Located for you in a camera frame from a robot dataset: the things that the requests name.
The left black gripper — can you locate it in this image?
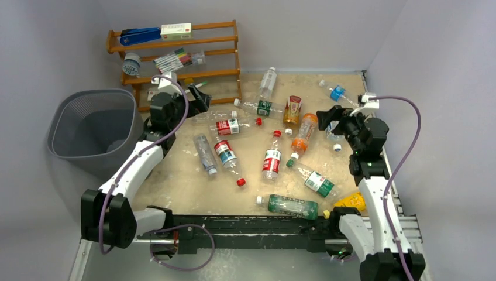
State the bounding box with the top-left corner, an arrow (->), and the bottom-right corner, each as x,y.
168,85 -> 209,131

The clear unlabelled bottle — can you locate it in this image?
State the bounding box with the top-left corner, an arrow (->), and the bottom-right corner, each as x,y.
192,110 -> 238,124

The bottle red white label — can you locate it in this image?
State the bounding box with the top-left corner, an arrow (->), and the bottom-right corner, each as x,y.
209,118 -> 263,136

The bottle red blue label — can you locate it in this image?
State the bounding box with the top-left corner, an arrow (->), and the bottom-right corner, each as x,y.
214,140 -> 246,187

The clear grey crushed bottle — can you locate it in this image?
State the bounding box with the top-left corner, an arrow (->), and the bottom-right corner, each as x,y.
193,134 -> 218,176

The bottle red label red cap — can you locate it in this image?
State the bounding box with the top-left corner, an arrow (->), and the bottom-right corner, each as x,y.
262,130 -> 282,180

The green tea bottle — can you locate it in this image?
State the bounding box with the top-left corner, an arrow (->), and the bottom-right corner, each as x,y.
256,194 -> 319,221

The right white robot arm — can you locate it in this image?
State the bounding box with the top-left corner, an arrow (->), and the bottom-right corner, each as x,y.
316,105 -> 426,280

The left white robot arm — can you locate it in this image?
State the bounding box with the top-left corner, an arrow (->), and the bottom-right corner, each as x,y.
81,84 -> 212,255

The grey mesh waste bin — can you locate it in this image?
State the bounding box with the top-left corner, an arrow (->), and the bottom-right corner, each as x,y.
47,88 -> 143,181

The green and white marker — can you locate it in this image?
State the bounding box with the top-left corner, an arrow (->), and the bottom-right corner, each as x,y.
185,81 -> 208,94

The crushed bottle blue white label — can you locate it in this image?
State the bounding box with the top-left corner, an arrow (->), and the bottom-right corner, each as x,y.
325,121 -> 345,152

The clear bottle blue label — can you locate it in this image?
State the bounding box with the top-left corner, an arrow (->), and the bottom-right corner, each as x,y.
318,80 -> 359,108

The amber tea bottle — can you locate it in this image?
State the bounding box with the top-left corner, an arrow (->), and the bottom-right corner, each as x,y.
283,95 -> 302,136

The orange drink bottle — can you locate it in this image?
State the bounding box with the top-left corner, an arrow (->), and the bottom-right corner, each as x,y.
290,113 -> 318,160

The wooden slatted shelf rack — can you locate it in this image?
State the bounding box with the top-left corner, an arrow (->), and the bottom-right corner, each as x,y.
106,20 -> 243,105

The pack of coloured markers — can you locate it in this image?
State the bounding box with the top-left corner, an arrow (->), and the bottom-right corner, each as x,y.
153,48 -> 191,73

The white stapler on shelf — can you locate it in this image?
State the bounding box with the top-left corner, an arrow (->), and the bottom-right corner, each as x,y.
147,90 -> 159,101

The clear bottle green label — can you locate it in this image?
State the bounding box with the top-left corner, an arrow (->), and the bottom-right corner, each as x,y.
233,98 -> 285,119

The clear bottle white cap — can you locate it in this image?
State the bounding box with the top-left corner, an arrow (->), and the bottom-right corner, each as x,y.
259,67 -> 277,100

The bottle green cap green label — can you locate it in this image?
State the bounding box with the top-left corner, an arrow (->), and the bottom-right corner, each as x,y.
286,159 -> 339,200

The white and red box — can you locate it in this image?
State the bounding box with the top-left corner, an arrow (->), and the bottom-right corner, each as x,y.
160,23 -> 192,41

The yellow bottle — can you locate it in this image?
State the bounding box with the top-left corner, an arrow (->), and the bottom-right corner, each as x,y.
319,192 -> 367,219

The blue stapler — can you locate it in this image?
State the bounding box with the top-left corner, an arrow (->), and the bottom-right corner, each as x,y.
119,27 -> 161,46

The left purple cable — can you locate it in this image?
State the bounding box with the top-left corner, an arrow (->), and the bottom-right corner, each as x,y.
98,74 -> 190,256

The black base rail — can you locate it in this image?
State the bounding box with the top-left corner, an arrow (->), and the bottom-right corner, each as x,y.
135,215 -> 352,256

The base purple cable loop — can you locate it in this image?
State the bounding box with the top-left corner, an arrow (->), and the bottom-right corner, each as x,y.
149,224 -> 216,272

